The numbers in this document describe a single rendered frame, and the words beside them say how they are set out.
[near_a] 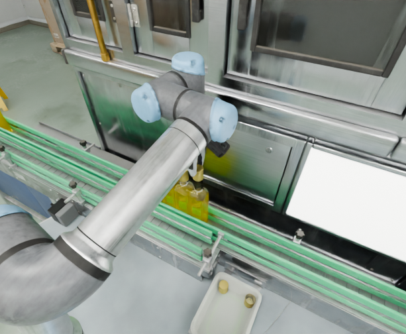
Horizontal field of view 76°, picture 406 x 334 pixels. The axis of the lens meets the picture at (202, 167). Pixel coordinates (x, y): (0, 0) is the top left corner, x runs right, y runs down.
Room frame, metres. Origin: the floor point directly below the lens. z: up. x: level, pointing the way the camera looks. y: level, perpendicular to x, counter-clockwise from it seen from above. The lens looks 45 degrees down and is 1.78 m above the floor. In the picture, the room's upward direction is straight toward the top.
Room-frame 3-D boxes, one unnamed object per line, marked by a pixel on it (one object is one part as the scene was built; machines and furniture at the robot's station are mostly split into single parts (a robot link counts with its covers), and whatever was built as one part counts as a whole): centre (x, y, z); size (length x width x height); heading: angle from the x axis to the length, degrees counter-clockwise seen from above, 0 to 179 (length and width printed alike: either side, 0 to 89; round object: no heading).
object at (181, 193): (0.60, 0.07, 0.99); 0.06 x 0.06 x 0.21; 62
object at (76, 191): (0.66, 0.52, 0.94); 0.07 x 0.04 x 0.13; 151
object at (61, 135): (0.99, 0.55, 0.84); 0.95 x 0.09 x 0.11; 61
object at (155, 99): (0.50, 0.08, 1.48); 0.11 x 0.11 x 0.08; 52
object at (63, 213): (0.69, 0.63, 0.79); 0.08 x 0.08 x 0.08; 61
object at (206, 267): (0.41, -0.03, 0.95); 0.17 x 0.03 x 0.12; 151
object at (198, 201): (0.58, 0.01, 0.99); 0.06 x 0.06 x 0.21; 63
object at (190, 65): (0.58, 0.03, 1.49); 0.09 x 0.08 x 0.11; 142
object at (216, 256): (0.43, -0.03, 0.85); 0.09 x 0.04 x 0.07; 151
